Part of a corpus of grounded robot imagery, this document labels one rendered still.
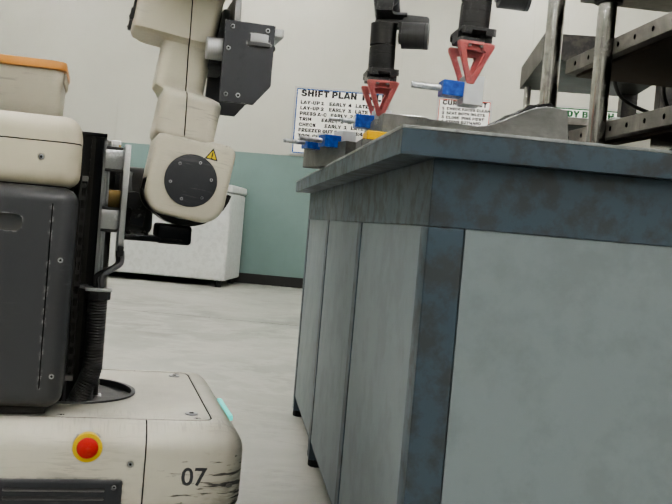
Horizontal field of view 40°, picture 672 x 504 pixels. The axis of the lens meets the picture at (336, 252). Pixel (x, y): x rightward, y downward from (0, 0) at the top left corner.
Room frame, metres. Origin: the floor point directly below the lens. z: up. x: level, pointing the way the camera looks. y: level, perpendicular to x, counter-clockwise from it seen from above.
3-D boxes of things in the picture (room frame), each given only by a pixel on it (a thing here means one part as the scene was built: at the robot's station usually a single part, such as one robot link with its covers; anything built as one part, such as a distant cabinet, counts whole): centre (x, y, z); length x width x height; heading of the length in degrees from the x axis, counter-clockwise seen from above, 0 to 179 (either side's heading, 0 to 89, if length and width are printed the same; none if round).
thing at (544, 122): (1.98, -0.30, 0.87); 0.50 x 0.26 x 0.14; 97
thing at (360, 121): (2.01, -0.03, 0.89); 0.13 x 0.05 x 0.05; 97
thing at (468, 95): (1.74, -0.18, 0.93); 0.13 x 0.05 x 0.05; 96
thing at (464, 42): (1.73, -0.22, 0.99); 0.07 x 0.07 x 0.09; 6
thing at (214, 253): (8.78, 1.70, 0.47); 1.52 x 0.77 x 0.94; 86
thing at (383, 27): (2.02, -0.07, 1.08); 0.07 x 0.06 x 0.07; 81
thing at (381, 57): (2.02, -0.06, 1.02); 0.10 x 0.07 x 0.07; 6
